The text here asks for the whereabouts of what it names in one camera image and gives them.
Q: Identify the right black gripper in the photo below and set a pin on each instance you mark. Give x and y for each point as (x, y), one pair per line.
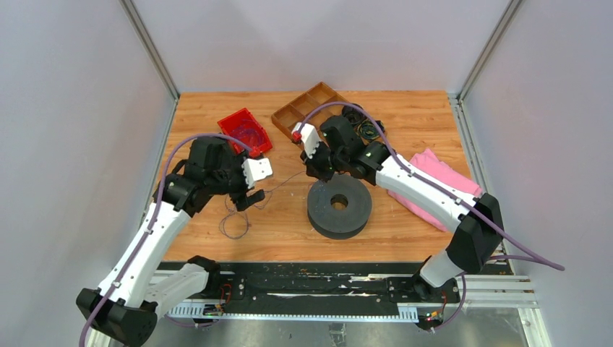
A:
(311, 168)

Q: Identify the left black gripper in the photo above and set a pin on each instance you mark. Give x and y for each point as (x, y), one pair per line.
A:
(243, 203)

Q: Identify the black cable spool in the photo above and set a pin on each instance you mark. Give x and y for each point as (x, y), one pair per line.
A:
(339, 208)

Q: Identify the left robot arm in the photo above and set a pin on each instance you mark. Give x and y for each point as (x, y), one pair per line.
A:
(125, 306)

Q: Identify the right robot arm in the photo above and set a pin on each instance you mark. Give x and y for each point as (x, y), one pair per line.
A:
(473, 220)

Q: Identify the rolled green yellow tie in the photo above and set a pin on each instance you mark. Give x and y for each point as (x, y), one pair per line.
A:
(368, 131)

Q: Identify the wooden compartment tray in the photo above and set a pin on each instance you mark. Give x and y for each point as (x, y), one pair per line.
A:
(286, 117)

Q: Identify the rolled black tie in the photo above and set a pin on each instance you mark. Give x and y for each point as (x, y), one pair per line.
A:
(353, 114)

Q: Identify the red plastic bin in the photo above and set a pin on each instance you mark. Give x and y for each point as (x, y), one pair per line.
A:
(242, 126)

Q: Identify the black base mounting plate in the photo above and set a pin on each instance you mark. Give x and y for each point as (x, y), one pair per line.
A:
(367, 289)

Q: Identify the pink cloth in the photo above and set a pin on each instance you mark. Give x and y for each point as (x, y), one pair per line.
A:
(429, 188)

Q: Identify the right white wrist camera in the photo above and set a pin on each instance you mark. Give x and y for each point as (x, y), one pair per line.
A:
(307, 135)

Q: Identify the aluminium frame rail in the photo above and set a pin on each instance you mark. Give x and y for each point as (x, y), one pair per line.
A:
(152, 51)

